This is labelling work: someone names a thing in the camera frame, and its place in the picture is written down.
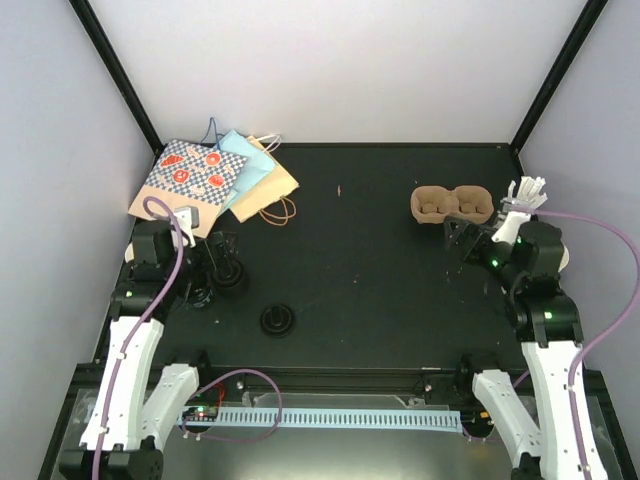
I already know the black cup lid front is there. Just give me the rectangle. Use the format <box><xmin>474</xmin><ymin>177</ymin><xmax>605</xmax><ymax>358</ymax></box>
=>
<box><xmin>260</xmin><ymin>304</ymin><xmax>295</xmax><ymax>338</ymax></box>

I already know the brown kraft paper bag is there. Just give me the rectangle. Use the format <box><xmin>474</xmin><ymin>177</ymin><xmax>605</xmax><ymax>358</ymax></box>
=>
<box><xmin>230</xmin><ymin>136</ymin><xmax>299</xmax><ymax>227</ymax></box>

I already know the light blue paper bag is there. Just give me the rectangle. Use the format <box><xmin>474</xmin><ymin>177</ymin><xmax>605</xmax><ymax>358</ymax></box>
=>
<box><xmin>219</xmin><ymin>130</ymin><xmax>275</xmax><ymax>212</ymax></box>

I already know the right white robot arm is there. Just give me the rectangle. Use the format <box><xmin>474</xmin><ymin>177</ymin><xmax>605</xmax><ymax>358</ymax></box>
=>
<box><xmin>444</xmin><ymin>216</ymin><xmax>608</xmax><ymax>479</ymax></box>

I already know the glass of wrapped straws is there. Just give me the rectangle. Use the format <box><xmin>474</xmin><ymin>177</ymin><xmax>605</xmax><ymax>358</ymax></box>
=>
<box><xmin>499</xmin><ymin>176</ymin><xmax>548</xmax><ymax>217</ymax></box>

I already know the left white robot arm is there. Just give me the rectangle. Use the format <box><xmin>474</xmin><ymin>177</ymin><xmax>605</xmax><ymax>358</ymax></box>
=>
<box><xmin>58</xmin><ymin>221</ymin><xmax>244</xmax><ymax>479</ymax></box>

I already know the left paper cup stack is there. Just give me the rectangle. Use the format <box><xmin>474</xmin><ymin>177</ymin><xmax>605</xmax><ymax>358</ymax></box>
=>
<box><xmin>124</xmin><ymin>244</ymin><xmax>134</xmax><ymax>263</ymax></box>

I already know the purple cable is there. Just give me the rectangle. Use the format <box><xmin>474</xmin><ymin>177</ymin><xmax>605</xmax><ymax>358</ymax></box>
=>
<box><xmin>92</xmin><ymin>197</ymin><xmax>189</xmax><ymax>480</ymax></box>
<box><xmin>529</xmin><ymin>209</ymin><xmax>640</xmax><ymax>480</ymax></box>

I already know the blue slotted cable duct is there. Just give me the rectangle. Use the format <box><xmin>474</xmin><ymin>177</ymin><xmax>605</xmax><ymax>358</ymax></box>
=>
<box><xmin>176</xmin><ymin>407</ymin><xmax>463</xmax><ymax>433</ymax></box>

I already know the checkered pastry paper bag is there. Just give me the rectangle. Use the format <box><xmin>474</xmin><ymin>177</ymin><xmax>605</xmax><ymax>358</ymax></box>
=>
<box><xmin>128</xmin><ymin>139</ymin><xmax>248</xmax><ymax>238</ymax></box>

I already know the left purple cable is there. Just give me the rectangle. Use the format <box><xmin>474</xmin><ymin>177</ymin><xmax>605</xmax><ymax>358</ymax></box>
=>
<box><xmin>92</xmin><ymin>197</ymin><xmax>189</xmax><ymax>480</ymax></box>

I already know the paper cup stack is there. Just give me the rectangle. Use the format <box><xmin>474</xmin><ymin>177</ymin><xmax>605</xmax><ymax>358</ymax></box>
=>
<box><xmin>552</xmin><ymin>241</ymin><xmax>570</xmax><ymax>273</ymax></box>
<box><xmin>124</xmin><ymin>244</ymin><xmax>134</xmax><ymax>263</ymax></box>

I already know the brown pulp cup carrier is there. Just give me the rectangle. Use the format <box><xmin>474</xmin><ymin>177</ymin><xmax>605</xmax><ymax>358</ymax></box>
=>
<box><xmin>410</xmin><ymin>185</ymin><xmax>494</xmax><ymax>224</ymax></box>

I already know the left circuit board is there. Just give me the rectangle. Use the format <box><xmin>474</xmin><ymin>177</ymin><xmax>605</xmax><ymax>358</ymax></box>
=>
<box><xmin>182</xmin><ymin>405</ymin><xmax>219</xmax><ymax>421</ymax></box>

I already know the right circuit board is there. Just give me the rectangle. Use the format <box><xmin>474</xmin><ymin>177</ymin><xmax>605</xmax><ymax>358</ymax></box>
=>
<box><xmin>461</xmin><ymin>410</ymin><xmax>492</xmax><ymax>426</ymax></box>

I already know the circuit board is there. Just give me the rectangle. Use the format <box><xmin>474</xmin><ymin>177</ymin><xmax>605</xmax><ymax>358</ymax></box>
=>
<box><xmin>461</xmin><ymin>410</ymin><xmax>492</xmax><ymax>426</ymax></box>
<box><xmin>182</xmin><ymin>405</ymin><xmax>219</xmax><ymax>421</ymax></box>

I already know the right paper cup stack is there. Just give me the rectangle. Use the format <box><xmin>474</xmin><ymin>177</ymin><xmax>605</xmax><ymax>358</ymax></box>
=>
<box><xmin>552</xmin><ymin>241</ymin><xmax>570</xmax><ymax>273</ymax></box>

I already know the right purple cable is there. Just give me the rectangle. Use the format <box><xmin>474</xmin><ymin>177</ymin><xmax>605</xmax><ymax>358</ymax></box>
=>
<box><xmin>529</xmin><ymin>209</ymin><xmax>640</xmax><ymax>480</ymax></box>

